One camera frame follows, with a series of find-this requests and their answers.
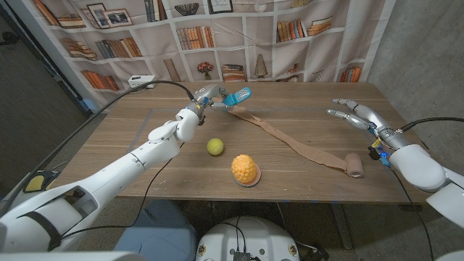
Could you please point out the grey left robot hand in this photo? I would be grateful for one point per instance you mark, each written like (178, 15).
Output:
(208, 93)

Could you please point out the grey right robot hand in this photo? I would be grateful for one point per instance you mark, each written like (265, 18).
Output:
(373, 121)

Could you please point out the blue plastic brush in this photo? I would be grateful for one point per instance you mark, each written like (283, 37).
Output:
(237, 96)

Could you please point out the beige nylon stocking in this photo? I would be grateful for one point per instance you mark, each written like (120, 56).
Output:
(290, 141)

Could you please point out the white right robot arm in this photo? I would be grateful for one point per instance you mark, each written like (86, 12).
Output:
(417, 166)

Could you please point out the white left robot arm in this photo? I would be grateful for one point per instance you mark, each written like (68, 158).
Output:
(108, 177)

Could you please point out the yellow tennis ball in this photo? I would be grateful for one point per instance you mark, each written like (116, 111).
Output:
(215, 146)

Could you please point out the yellow toy pineapple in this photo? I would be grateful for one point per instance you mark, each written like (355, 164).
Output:
(243, 168)

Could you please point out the white power strip box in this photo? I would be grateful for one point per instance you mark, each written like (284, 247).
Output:
(141, 81)

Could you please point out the printed bookshelf backdrop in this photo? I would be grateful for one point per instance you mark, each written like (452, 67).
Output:
(253, 40)

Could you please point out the grey table leg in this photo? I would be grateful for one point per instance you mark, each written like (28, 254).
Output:
(341, 224)

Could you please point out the black floor adapter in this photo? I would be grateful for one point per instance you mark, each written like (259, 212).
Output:
(315, 253)

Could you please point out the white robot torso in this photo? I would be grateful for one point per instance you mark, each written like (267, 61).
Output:
(250, 235)

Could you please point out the yellow and black pad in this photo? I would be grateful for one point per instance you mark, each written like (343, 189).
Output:
(36, 182)

